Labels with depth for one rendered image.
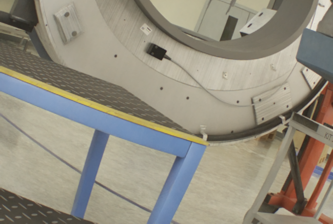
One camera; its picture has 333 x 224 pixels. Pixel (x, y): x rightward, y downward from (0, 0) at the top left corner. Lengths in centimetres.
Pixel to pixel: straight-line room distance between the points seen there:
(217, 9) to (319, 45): 1059
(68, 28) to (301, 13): 88
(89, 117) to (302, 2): 131
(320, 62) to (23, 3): 118
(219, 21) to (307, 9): 938
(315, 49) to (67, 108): 39
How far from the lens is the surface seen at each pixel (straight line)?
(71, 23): 158
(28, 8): 175
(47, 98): 82
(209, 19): 1138
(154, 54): 168
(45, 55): 206
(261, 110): 192
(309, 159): 273
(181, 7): 1172
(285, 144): 188
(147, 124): 88
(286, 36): 190
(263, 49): 183
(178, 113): 178
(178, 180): 93
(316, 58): 80
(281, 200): 277
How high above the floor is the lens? 71
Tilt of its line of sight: 4 degrees down
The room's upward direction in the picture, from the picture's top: 22 degrees clockwise
